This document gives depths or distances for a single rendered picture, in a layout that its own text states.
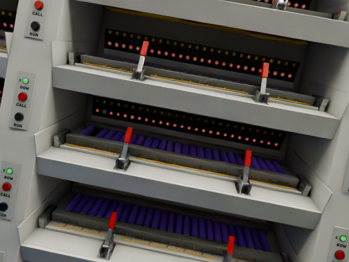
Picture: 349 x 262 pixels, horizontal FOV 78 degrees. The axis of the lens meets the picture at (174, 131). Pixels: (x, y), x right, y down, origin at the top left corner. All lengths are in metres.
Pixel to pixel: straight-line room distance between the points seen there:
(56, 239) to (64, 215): 0.05
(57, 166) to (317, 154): 0.57
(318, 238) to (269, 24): 0.45
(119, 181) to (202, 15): 0.39
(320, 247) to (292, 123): 0.26
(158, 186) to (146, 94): 0.20
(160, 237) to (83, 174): 0.23
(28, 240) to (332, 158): 0.67
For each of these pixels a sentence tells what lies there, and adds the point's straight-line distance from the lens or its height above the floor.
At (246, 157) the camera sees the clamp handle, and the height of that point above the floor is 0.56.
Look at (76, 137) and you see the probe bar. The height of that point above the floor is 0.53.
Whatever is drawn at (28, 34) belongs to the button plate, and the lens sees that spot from 0.58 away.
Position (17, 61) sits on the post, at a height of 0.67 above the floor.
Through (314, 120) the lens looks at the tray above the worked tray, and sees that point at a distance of 0.53.
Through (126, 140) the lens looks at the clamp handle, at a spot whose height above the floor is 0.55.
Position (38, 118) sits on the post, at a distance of 0.54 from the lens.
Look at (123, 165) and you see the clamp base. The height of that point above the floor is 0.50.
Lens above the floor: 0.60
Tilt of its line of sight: 1 degrees down
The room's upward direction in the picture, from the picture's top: 11 degrees clockwise
